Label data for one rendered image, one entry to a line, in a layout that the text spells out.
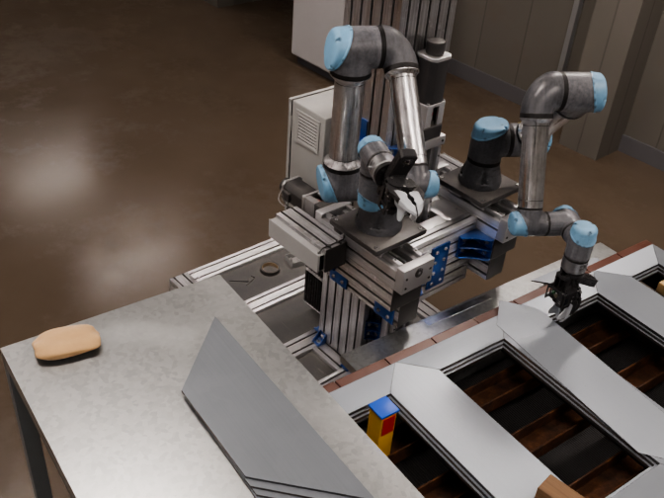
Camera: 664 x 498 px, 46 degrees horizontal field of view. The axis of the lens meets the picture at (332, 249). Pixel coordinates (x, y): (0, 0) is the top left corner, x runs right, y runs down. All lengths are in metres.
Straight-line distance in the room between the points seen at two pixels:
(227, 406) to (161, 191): 2.96
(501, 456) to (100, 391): 1.01
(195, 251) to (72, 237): 0.65
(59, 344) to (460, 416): 1.05
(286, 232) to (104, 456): 1.10
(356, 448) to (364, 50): 1.03
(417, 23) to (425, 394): 1.11
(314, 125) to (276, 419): 1.26
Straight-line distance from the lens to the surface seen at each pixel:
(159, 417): 1.83
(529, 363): 2.40
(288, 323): 3.34
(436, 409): 2.17
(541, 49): 5.99
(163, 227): 4.32
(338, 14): 5.91
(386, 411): 2.08
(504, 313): 2.53
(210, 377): 1.87
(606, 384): 2.40
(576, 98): 2.37
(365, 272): 2.52
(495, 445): 2.12
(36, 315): 3.83
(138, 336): 2.03
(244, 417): 1.78
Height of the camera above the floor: 2.38
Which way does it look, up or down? 35 degrees down
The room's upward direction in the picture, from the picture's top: 5 degrees clockwise
